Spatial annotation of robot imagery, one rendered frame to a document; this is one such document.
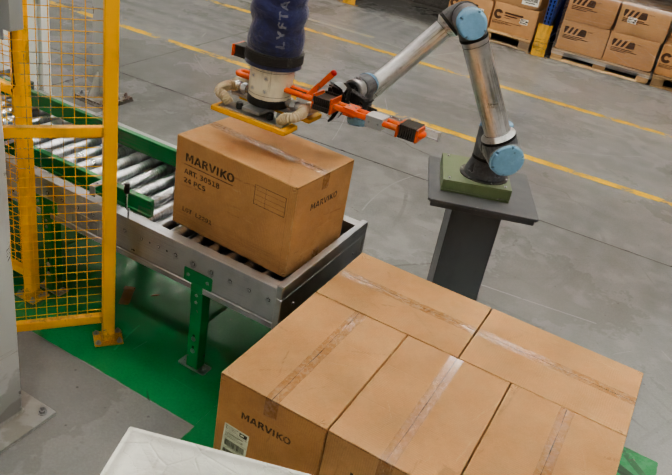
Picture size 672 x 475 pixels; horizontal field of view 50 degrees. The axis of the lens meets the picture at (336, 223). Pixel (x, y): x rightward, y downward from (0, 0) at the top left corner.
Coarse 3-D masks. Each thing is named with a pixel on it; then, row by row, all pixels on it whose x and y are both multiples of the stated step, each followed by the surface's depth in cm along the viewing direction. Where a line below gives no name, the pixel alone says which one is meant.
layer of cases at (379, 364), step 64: (320, 320) 262; (384, 320) 268; (448, 320) 275; (512, 320) 282; (256, 384) 227; (320, 384) 232; (384, 384) 237; (448, 384) 242; (512, 384) 248; (576, 384) 254; (640, 384) 260; (256, 448) 235; (320, 448) 220; (384, 448) 212; (448, 448) 217; (512, 448) 221; (576, 448) 226
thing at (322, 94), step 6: (324, 90) 272; (312, 96) 267; (318, 96) 268; (324, 96) 269; (330, 96) 270; (336, 96) 271; (312, 102) 268; (318, 102) 267; (324, 102) 264; (330, 102) 264; (336, 102) 267; (312, 108) 268; (318, 108) 267; (324, 108) 265; (330, 108) 265; (330, 114) 267
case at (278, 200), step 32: (224, 128) 299; (256, 128) 305; (192, 160) 287; (224, 160) 278; (256, 160) 277; (288, 160) 282; (320, 160) 287; (352, 160) 292; (192, 192) 293; (224, 192) 283; (256, 192) 274; (288, 192) 265; (320, 192) 278; (192, 224) 300; (224, 224) 289; (256, 224) 280; (288, 224) 271; (320, 224) 290; (256, 256) 286; (288, 256) 277
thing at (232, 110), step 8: (216, 104) 279; (232, 104) 280; (240, 104) 276; (224, 112) 276; (232, 112) 275; (240, 112) 274; (248, 112) 276; (248, 120) 272; (256, 120) 271; (264, 120) 271; (272, 120) 273; (264, 128) 270; (272, 128) 268; (280, 128) 268; (288, 128) 270; (296, 128) 274
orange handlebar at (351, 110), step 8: (240, 72) 280; (248, 72) 283; (288, 88) 273; (296, 88) 275; (296, 96) 272; (304, 96) 270; (336, 104) 266; (344, 104) 268; (352, 104) 267; (344, 112) 264; (352, 112) 263; (360, 112) 265; (368, 112) 264; (392, 120) 261; (392, 128) 257; (424, 136) 255
